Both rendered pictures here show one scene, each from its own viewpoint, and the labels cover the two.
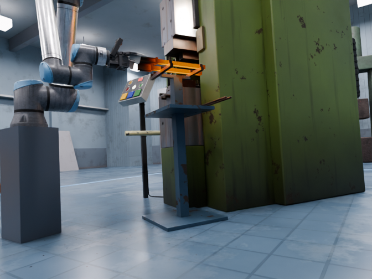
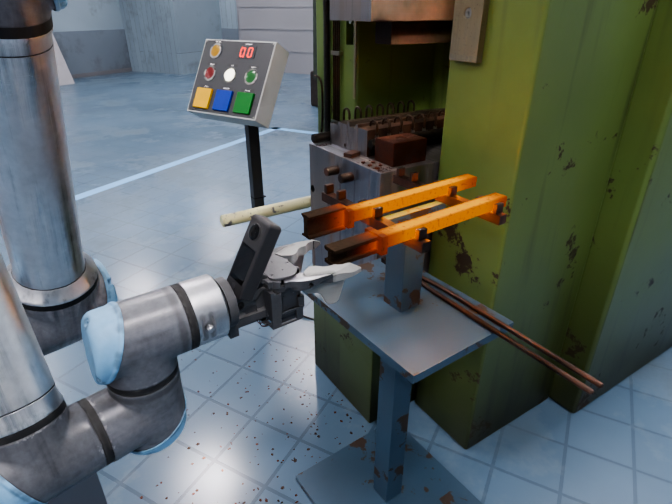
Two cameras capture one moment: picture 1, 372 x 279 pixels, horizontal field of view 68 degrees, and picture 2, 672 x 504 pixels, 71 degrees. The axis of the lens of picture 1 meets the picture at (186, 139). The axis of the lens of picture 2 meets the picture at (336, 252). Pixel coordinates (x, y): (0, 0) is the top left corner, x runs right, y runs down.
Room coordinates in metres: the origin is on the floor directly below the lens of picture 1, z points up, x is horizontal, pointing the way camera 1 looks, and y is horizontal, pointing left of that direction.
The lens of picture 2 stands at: (0.86, 0.30, 1.30)
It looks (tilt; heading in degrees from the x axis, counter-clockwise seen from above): 27 degrees down; 354
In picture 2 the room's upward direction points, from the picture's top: straight up
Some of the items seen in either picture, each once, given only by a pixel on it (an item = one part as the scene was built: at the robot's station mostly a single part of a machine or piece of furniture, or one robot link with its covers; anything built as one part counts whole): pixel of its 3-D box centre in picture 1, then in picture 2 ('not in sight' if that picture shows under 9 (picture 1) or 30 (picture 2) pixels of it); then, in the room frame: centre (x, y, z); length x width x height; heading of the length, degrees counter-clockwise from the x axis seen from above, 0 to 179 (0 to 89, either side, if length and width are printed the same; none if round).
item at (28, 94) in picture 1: (30, 96); not in sight; (1.57, 0.88, 0.79); 0.17 x 0.15 x 0.18; 129
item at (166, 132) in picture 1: (198, 119); (408, 208); (2.33, -0.11, 0.69); 0.56 x 0.38 x 0.45; 116
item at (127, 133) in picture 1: (148, 133); (276, 209); (2.55, 0.34, 0.62); 0.44 x 0.05 x 0.05; 116
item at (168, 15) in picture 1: (191, 20); not in sight; (2.33, -0.10, 1.56); 0.42 x 0.39 x 0.40; 116
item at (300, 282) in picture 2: (128, 55); (302, 278); (1.45, 0.28, 0.95); 0.09 x 0.05 x 0.02; 94
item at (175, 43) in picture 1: (190, 49); (409, 2); (2.37, -0.08, 1.32); 0.42 x 0.20 x 0.10; 116
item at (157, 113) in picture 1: (177, 112); (401, 305); (1.76, 0.04, 0.68); 0.40 x 0.30 x 0.02; 29
